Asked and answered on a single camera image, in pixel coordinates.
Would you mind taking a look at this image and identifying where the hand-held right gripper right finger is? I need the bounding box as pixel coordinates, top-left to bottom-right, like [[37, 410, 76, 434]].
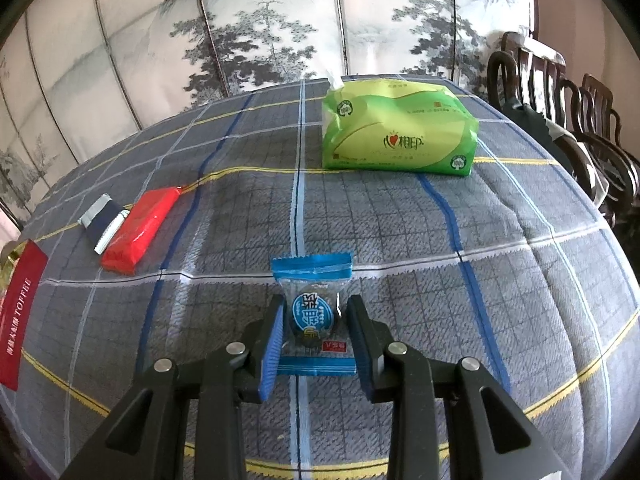
[[346, 294, 581, 480]]

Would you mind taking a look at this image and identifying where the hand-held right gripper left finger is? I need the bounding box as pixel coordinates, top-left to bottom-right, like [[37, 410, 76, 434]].
[[60, 294, 287, 480]]

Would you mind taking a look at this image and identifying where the blue candy packet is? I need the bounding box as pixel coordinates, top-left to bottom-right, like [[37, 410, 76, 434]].
[[270, 254, 358, 377]]

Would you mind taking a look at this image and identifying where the red gold tin box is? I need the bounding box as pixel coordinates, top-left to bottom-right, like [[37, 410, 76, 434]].
[[0, 239, 50, 391]]

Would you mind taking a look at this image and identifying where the grey plaid tablecloth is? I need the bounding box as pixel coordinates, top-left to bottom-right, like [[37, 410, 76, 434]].
[[0, 77, 640, 480]]

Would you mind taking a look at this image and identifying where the red snack packet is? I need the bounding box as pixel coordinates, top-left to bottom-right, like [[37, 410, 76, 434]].
[[100, 186, 183, 276]]

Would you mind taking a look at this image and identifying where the navy white snack packet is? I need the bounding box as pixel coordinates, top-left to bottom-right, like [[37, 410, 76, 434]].
[[77, 193, 131, 255]]

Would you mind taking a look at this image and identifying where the green tissue pack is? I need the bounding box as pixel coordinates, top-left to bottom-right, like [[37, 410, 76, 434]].
[[321, 76, 480, 178]]

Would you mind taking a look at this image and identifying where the dark cloth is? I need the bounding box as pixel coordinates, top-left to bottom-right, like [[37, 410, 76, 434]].
[[500, 97, 571, 161]]

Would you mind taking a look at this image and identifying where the white cloth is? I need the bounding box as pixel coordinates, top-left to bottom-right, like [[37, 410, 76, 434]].
[[565, 135, 611, 206]]

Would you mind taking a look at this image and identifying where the painted folding screen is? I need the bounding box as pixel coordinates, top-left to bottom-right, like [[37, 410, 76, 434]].
[[0, 0, 536, 231]]

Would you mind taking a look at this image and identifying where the dark wooden chair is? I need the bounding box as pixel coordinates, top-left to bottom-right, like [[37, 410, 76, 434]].
[[560, 74, 640, 231], [487, 31, 568, 121]]

